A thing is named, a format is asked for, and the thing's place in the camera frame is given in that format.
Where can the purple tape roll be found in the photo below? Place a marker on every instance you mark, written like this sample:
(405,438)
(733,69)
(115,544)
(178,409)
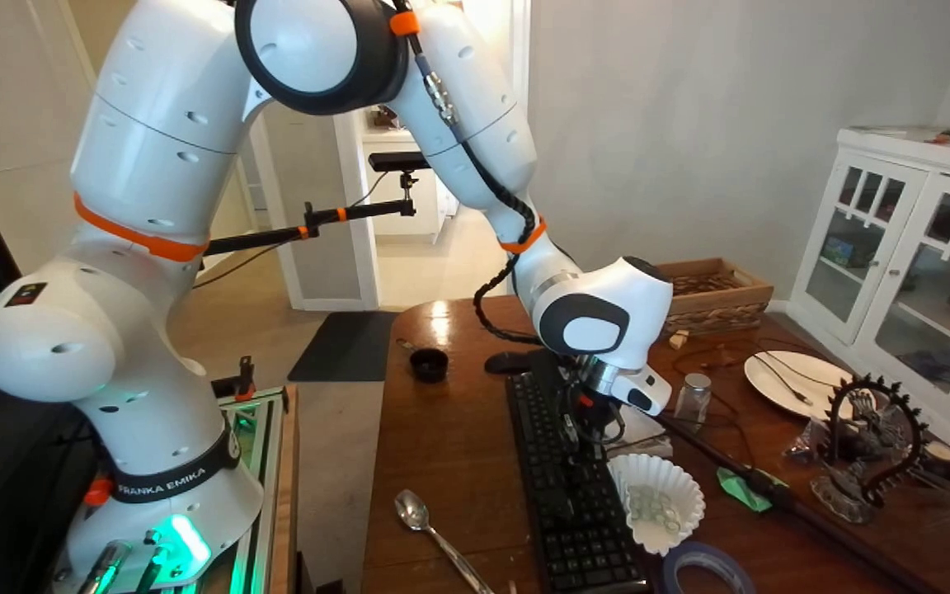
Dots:
(705,570)

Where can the long black stick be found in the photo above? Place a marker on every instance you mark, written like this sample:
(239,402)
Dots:
(761,479)

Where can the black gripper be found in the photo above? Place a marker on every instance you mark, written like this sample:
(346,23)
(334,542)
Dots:
(590,418)

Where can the silver metal spoon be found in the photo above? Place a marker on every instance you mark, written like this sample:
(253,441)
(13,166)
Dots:
(413,512)

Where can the folded white napkin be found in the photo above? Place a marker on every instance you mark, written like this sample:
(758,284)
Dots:
(641,434)

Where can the woven wicker basket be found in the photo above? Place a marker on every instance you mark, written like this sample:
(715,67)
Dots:
(715,295)

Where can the robot base stand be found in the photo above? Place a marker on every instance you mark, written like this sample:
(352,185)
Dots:
(159,530)

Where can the black camera on boom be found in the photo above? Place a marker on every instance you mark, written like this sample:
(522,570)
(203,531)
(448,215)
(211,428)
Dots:
(402,161)

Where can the black computer keyboard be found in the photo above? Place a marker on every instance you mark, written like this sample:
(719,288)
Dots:
(580,530)

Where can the white ceramic plate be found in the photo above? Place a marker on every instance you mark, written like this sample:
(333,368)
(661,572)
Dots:
(796,380)

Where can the glass salt shaker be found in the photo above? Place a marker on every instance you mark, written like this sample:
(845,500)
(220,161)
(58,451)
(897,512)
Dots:
(693,399)

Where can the white paper coffee filter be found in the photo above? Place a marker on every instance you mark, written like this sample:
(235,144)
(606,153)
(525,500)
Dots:
(661,500)

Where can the green plastic object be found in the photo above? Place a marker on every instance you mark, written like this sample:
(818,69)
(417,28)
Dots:
(741,490)

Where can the small black cup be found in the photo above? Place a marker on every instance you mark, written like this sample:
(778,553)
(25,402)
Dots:
(431,365)

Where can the black computer mouse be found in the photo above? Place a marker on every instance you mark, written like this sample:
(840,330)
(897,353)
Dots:
(509,365)

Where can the white glass-door cabinet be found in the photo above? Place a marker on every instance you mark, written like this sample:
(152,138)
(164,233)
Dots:
(876,273)

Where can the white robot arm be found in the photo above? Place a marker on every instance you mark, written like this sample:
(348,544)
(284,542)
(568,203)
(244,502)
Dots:
(171,111)

